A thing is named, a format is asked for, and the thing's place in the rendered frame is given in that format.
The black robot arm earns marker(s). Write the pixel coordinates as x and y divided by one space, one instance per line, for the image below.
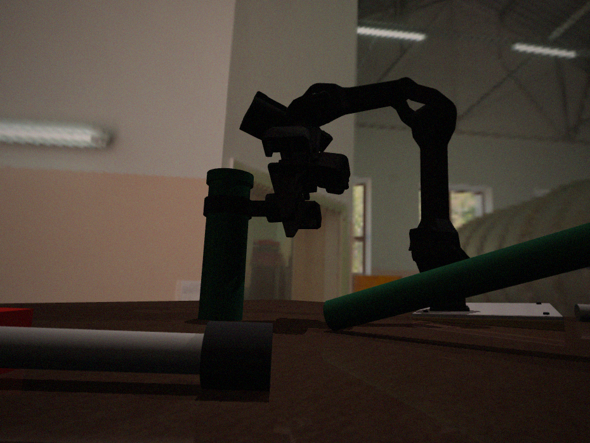
435 242

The white cylinder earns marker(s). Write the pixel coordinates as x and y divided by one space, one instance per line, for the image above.
582 312

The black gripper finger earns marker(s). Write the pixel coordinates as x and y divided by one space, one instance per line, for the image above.
306 210
287 179

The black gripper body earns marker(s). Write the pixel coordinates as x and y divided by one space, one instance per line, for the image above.
292 142

